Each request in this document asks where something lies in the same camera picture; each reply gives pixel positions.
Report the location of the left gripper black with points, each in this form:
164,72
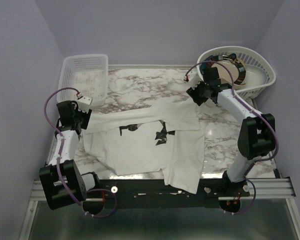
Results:
86,118

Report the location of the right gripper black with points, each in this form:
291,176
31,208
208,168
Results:
193,94

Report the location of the white printed t shirt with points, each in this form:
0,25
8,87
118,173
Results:
167,138

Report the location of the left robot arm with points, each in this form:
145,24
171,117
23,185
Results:
65,155

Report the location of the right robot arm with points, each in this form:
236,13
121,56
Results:
257,135

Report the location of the striped rim plate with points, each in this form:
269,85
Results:
232,63

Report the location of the white rectangular perforated basket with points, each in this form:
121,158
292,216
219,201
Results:
87,73

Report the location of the white oval dish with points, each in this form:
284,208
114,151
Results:
254,76

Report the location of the white round dish basket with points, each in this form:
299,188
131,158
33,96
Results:
247,57

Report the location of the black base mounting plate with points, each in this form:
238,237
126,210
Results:
113,194

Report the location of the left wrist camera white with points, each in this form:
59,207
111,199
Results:
84,103

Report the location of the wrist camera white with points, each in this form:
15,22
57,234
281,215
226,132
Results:
84,103
192,78

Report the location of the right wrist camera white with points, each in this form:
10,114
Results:
192,78

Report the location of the aluminium rail frame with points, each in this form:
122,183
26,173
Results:
260,188

